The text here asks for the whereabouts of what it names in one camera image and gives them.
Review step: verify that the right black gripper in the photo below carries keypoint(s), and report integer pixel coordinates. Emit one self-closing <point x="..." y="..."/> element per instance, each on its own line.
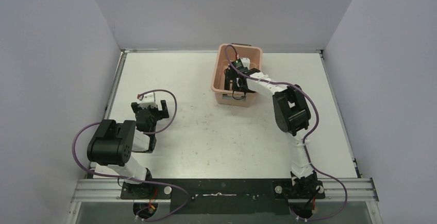
<point x="229" y="76"/>

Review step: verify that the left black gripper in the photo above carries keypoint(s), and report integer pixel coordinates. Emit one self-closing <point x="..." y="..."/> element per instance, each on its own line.
<point x="150" y="109"/>

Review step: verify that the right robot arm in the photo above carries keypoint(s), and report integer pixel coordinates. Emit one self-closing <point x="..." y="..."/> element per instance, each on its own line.
<point x="292" y="116"/>

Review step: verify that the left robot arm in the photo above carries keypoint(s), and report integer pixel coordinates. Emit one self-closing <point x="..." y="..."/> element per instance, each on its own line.
<point x="113" y="143"/>

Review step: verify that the pink plastic bin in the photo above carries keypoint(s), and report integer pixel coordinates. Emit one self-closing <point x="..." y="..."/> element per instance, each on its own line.
<point x="232" y="98"/>

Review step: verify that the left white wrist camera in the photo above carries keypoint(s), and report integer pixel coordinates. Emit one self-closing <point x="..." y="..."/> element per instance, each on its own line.
<point x="147" y="100"/>

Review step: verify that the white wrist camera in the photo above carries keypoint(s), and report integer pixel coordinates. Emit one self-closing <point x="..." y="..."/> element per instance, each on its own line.
<point x="246" y="62"/>
<point x="147" y="100"/>

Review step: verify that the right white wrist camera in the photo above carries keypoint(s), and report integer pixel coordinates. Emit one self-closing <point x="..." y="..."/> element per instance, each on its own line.
<point x="246" y="62"/>

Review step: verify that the aluminium frame rail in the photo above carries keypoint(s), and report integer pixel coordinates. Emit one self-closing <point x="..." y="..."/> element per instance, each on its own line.
<point x="109" y="190"/>

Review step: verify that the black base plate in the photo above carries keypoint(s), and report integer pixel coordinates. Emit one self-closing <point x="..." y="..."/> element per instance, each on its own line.
<point x="227" y="196"/>

